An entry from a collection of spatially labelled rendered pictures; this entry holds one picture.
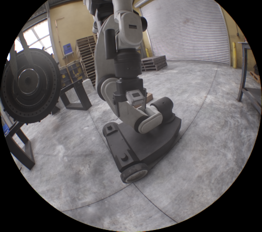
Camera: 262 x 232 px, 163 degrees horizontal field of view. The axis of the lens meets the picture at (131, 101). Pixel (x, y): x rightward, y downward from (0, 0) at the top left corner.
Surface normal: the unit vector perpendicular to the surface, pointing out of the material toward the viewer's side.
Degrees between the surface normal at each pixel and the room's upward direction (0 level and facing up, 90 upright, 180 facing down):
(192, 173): 0
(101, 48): 115
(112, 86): 90
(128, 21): 90
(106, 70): 90
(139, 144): 0
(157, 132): 0
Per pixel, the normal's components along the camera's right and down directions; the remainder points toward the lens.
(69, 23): 0.56, 0.25
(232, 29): -0.79, 0.45
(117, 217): -0.26, -0.85
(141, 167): 0.33, -0.92
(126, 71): -0.07, 0.39
